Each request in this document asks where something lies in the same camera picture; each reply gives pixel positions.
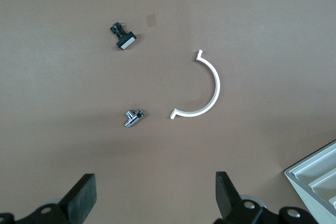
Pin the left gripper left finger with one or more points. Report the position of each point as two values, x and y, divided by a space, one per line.
81 197

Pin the small silver green part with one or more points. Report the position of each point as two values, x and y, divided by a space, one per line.
132 117

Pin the black square push button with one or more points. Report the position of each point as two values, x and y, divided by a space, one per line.
125 40

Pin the white semicircular plastic clamp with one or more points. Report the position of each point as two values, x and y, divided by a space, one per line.
216 82

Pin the clear tape patch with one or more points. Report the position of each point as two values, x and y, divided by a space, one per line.
151 20

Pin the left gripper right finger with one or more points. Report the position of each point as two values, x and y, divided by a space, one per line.
228 197

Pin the white drawer cabinet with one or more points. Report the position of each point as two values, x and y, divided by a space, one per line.
315 182

